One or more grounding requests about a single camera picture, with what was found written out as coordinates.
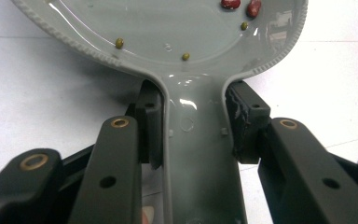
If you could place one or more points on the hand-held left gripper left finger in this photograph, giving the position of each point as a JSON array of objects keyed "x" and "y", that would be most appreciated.
[{"x": 150, "y": 130}]

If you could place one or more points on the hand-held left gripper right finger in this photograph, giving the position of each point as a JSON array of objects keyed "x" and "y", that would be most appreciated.
[{"x": 248, "y": 130}]

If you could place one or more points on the grey dustpan with orange edge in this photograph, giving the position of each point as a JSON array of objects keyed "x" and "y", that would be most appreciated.
[{"x": 199, "y": 140}]

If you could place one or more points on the green mung bean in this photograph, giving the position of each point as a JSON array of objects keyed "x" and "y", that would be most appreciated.
[
  {"x": 119, "y": 43},
  {"x": 185, "y": 56},
  {"x": 244, "y": 25}
]

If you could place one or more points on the single red bean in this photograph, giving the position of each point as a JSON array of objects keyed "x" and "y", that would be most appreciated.
[
  {"x": 254, "y": 8},
  {"x": 230, "y": 3}
]

